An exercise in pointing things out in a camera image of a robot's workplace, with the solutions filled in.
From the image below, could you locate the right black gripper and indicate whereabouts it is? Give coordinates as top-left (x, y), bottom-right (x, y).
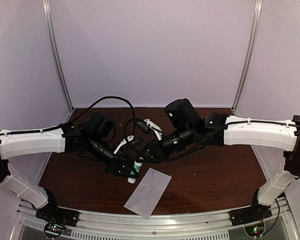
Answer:
top-left (134, 126), bottom-right (195, 167)

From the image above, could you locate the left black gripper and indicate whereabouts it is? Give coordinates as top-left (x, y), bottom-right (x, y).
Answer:
top-left (87, 134), bottom-right (140, 177)

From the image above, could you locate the white green glue stick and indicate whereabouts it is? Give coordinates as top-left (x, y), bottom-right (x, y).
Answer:
top-left (127, 161), bottom-right (143, 184)

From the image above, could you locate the grey envelope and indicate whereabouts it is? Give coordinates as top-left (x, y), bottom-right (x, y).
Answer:
top-left (123, 168), bottom-right (172, 219)

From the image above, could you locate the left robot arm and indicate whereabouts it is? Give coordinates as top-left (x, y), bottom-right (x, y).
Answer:
top-left (0, 112), bottom-right (139, 222)

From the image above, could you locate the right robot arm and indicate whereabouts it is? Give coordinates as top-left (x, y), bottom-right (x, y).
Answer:
top-left (136, 98), bottom-right (300, 221)

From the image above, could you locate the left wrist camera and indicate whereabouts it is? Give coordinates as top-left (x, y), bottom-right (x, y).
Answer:
top-left (113, 135), bottom-right (144, 154)

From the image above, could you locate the right black cable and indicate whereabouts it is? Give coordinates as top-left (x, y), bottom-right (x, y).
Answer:
top-left (123, 117), bottom-right (300, 163)

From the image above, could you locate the black cable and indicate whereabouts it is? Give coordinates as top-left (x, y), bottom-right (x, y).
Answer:
top-left (123, 117), bottom-right (300, 163)
top-left (0, 95), bottom-right (137, 141)

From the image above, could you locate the front aluminium rail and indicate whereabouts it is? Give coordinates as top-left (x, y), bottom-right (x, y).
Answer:
top-left (8, 197), bottom-right (300, 240)

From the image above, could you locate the left black cable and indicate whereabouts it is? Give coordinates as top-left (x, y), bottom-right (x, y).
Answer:
top-left (0, 95), bottom-right (137, 141)

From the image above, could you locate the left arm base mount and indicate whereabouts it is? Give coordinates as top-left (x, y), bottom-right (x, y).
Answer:
top-left (35, 208), bottom-right (79, 239)

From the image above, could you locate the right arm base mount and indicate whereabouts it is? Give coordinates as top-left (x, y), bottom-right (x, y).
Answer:
top-left (229, 207), bottom-right (272, 238)

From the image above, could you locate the right aluminium frame post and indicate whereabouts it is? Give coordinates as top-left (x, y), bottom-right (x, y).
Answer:
top-left (231, 0), bottom-right (263, 115)

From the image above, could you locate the aluminium frame post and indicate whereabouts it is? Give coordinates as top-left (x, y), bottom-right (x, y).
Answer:
top-left (231, 0), bottom-right (263, 115)
top-left (42, 0), bottom-right (74, 112)

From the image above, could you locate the left aluminium frame post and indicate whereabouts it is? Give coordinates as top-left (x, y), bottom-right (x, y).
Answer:
top-left (42, 0), bottom-right (74, 112)

